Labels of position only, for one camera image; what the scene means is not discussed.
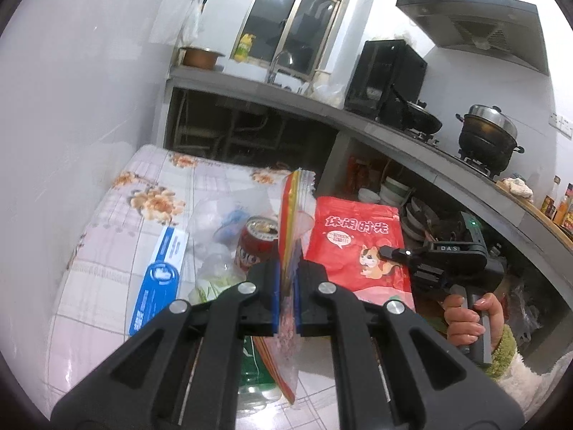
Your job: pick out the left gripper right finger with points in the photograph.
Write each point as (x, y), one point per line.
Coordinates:
(392, 370)

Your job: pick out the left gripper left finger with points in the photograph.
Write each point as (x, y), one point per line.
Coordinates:
(182, 369)

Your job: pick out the red snack bag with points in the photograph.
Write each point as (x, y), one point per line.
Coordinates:
(346, 239)

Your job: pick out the blue plastic bag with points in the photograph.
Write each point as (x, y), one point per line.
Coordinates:
(231, 226)

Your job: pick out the clear zip bag red print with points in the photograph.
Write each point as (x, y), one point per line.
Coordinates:
(296, 220)

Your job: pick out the white fleece sleeve forearm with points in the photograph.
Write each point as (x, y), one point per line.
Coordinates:
(529, 389)

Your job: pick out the person right hand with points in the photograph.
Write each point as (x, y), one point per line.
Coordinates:
(464, 326)

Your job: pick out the green plastic bottle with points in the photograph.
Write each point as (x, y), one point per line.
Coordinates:
(242, 310)

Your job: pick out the blue white toothpaste box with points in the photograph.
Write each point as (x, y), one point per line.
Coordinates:
(161, 280)

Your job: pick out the white bowl stack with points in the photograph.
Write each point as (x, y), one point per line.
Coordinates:
(392, 193)

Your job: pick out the black steamer pot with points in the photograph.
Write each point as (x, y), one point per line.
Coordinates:
(488, 137)

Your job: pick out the red milk drink can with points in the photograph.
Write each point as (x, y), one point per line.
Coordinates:
(256, 242)

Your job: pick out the clear plastic container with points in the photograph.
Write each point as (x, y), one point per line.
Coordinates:
(216, 221)

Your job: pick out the black wok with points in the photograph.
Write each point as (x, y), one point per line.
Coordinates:
(411, 116)

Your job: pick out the black microwave oven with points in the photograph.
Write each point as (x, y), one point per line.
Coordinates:
(381, 65)

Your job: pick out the range hood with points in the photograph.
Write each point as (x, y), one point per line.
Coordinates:
(508, 30)

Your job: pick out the window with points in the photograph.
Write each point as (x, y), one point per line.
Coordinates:
(291, 35)

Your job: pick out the yellow detergent bottle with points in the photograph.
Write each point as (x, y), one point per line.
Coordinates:
(243, 48)

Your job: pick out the copper basin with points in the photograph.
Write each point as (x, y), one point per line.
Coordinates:
(205, 59)

